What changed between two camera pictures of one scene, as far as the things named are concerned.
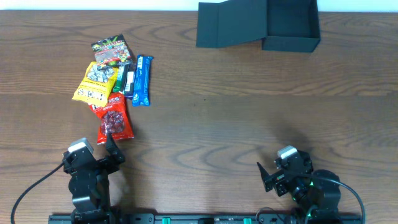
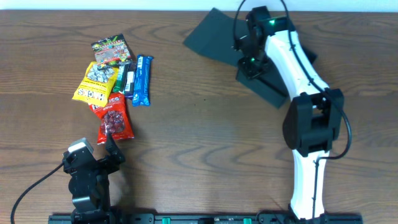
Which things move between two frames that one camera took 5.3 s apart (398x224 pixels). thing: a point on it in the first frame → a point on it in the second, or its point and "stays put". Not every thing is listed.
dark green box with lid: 282,25 → 216,37
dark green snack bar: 130,81 stays put
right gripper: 277,179 → 252,70
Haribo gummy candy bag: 112,52 stays put
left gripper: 101,163 stays put
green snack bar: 120,84 stays put
